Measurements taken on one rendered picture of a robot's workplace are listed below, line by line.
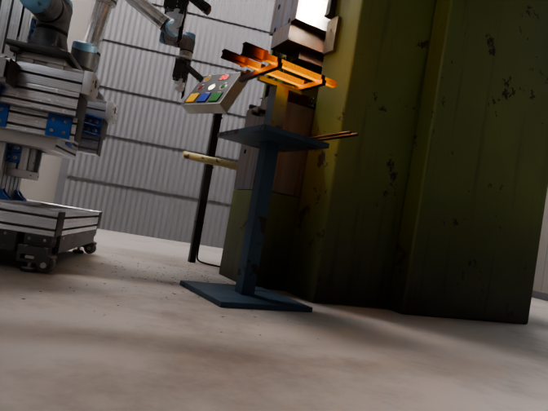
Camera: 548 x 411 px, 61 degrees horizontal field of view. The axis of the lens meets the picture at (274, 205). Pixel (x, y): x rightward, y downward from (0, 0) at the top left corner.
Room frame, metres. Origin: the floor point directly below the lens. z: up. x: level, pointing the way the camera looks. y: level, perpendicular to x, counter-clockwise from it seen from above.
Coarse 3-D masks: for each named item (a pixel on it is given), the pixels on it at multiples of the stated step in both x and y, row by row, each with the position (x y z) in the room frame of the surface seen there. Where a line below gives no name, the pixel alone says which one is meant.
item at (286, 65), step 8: (248, 48) 1.67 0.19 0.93; (256, 48) 1.69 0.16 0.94; (248, 56) 1.68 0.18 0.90; (256, 56) 1.69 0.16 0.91; (264, 56) 1.69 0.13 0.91; (272, 56) 1.72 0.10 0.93; (288, 64) 1.76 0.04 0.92; (296, 72) 1.79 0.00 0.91; (304, 72) 1.80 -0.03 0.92; (312, 72) 1.82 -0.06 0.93; (312, 80) 1.86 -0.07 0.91; (328, 80) 1.86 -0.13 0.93
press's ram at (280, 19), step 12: (276, 0) 2.57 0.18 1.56; (288, 0) 2.44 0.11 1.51; (300, 0) 2.34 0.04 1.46; (312, 0) 2.37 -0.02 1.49; (324, 0) 2.40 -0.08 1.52; (276, 12) 2.55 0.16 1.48; (288, 12) 2.42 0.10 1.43; (300, 12) 2.34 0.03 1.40; (312, 12) 2.37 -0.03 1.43; (324, 12) 2.40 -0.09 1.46; (276, 24) 2.52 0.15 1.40; (300, 24) 2.39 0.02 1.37; (312, 24) 2.38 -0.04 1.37; (324, 24) 2.41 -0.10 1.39
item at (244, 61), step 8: (224, 56) 1.74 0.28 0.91; (232, 56) 1.77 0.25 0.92; (240, 56) 1.78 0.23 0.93; (240, 64) 1.81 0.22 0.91; (248, 64) 1.80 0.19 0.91; (256, 64) 1.82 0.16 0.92; (272, 72) 1.86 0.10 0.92; (280, 72) 1.88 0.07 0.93; (288, 80) 1.91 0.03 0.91; (296, 80) 1.92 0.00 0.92
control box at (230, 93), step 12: (240, 72) 2.82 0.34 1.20; (204, 84) 2.93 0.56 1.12; (216, 84) 2.85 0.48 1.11; (228, 84) 2.78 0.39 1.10; (240, 84) 2.81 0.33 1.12; (228, 96) 2.75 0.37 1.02; (192, 108) 2.88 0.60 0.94; (204, 108) 2.82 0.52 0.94; (216, 108) 2.76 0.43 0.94; (228, 108) 2.76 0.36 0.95
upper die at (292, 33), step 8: (288, 24) 2.39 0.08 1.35; (296, 24) 2.39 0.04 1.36; (280, 32) 2.47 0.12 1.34; (288, 32) 2.38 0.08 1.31; (296, 32) 2.39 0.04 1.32; (304, 32) 2.42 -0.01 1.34; (312, 32) 2.44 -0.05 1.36; (272, 40) 2.54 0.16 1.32; (280, 40) 2.45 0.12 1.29; (288, 40) 2.39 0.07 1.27; (296, 40) 2.40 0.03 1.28; (304, 40) 2.42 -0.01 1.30; (312, 40) 2.44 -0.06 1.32; (320, 40) 2.47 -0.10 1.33; (272, 48) 2.53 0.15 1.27; (280, 48) 2.52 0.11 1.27; (288, 48) 2.50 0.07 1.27; (296, 48) 2.48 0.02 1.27; (304, 48) 2.46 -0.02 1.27; (312, 48) 2.45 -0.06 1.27; (320, 48) 2.47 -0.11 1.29
